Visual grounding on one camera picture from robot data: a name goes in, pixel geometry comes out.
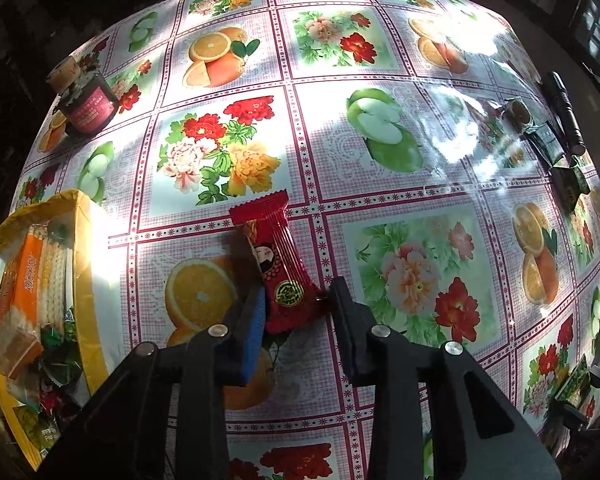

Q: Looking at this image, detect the red doll snack packet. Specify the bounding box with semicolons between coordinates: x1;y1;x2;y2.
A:
230;190;322;335

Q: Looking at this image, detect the orange wafer packet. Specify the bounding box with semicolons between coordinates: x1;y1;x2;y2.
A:
0;224;47;379

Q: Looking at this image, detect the white box with yellow rim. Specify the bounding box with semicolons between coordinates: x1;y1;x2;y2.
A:
0;190;124;468

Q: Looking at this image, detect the black flashlight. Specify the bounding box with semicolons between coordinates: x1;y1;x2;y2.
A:
543;72;585;156

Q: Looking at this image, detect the red cartoon snack packet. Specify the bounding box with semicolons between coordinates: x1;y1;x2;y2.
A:
38;374;64;416

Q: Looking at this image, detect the red labelled jar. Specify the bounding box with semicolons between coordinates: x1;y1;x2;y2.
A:
58;70;120;136

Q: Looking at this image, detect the floral fruit tablecloth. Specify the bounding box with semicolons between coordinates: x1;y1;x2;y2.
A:
7;0;600;480

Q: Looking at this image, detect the dark green candy packet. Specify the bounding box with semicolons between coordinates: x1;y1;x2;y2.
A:
550;159;591;212

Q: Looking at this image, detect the green snack packet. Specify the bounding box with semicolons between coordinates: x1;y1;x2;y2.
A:
41;325;83;387

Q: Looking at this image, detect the yellow green cracker packet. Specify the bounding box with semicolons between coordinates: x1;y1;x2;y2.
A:
36;220;72;336

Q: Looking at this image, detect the small cork topped jar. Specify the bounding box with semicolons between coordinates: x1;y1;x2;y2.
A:
46;55;82;94

